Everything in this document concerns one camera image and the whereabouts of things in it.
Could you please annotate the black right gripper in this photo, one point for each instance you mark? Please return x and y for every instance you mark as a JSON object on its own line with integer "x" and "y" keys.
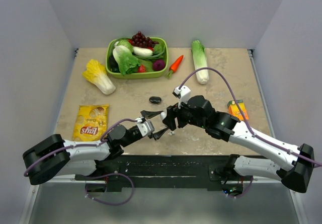
{"x": 172, "y": 112}

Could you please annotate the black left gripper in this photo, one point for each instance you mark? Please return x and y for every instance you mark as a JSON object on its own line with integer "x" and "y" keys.
{"x": 157, "y": 134}

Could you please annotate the white earbud charging case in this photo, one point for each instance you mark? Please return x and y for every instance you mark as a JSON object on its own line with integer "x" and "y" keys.
{"x": 163, "y": 115}

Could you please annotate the black earbud charging case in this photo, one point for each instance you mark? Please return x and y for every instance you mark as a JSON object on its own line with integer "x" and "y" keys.
{"x": 155, "y": 100}

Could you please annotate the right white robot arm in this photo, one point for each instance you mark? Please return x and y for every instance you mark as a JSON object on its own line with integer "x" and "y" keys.
{"x": 290, "y": 164}

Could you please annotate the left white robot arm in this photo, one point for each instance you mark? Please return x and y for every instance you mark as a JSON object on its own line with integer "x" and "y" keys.
{"x": 55, "y": 156}

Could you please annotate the green plastic basket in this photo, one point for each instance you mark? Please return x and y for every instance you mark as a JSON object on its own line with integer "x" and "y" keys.
{"x": 140, "y": 75}

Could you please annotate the orange toy carrot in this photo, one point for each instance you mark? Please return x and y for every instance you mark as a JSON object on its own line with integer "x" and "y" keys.
{"x": 174, "y": 67}

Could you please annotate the purple toy onion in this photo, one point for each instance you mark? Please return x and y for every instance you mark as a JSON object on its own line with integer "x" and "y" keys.
{"x": 158, "y": 65}

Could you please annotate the red toy strawberry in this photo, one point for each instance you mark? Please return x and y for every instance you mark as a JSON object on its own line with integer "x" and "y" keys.
{"x": 141, "y": 69}

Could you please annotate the yellow Lays chip bag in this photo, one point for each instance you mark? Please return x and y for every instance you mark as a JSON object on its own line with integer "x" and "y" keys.
{"x": 91, "y": 122}

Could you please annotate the orange sponge box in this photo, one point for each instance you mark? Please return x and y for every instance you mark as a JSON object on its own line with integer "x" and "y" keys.
{"x": 237, "y": 108}

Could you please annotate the green toy lettuce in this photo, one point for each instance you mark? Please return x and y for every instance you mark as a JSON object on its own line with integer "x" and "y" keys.
{"x": 126, "y": 61}

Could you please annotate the white toy radish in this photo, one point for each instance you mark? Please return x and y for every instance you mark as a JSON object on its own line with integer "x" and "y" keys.
{"x": 143, "y": 52}

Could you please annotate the green white napa cabbage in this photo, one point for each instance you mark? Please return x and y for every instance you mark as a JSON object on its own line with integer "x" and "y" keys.
{"x": 200, "y": 61}

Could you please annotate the yellow toy cabbage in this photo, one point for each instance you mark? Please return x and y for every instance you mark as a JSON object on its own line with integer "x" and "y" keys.
{"x": 95, "y": 73}

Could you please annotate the dark red toy grapes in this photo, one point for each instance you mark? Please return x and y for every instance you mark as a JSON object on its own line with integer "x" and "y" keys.
{"x": 140, "y": 40}

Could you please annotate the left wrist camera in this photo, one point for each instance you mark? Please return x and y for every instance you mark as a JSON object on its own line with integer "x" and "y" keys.
{"x": 145, "y": 126}

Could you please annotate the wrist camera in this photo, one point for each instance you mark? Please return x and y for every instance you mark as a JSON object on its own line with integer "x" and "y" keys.
{"x": 183, "y": 94}
{"x": 145, "y": 126}

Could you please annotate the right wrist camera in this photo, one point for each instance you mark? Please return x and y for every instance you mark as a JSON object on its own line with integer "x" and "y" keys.
{"x": 183, "y": 94}

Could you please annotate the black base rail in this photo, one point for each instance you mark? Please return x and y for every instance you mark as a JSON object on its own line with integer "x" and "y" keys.
{"x": 154, "y": 171}

